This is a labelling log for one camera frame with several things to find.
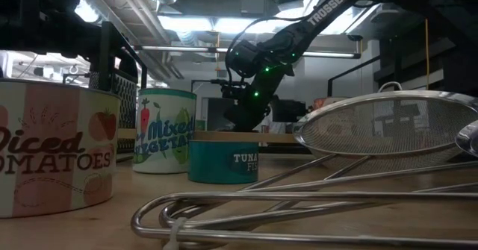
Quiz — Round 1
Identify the large steel mesh strainer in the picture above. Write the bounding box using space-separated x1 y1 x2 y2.
238 81 478 191

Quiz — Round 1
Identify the teal tuna fish can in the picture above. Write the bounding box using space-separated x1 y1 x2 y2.
187 139 260 185

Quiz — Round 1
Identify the mixed vegetables can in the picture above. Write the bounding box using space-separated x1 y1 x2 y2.
132 87 198 175

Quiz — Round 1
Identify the person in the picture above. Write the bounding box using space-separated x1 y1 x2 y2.
262 96 288 134

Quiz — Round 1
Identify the white zip tie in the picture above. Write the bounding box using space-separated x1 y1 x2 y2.
162 216 187 250

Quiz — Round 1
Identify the orange label can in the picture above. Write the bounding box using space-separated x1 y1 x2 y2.
312 96 352 113

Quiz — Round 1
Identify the small steel mesh strainer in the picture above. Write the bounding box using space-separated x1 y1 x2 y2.
130 191 478 249

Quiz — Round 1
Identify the steel box grater black handle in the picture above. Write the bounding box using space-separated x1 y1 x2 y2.
88 43 139 154

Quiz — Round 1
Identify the diced tomatoes can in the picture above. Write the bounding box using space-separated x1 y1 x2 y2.
0 78 122 219

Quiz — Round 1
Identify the long ceiling light fixture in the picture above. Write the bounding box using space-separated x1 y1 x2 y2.
132 44 362 60

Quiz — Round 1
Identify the medium steel mesh strainer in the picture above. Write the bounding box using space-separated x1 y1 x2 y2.
158 119 478 231

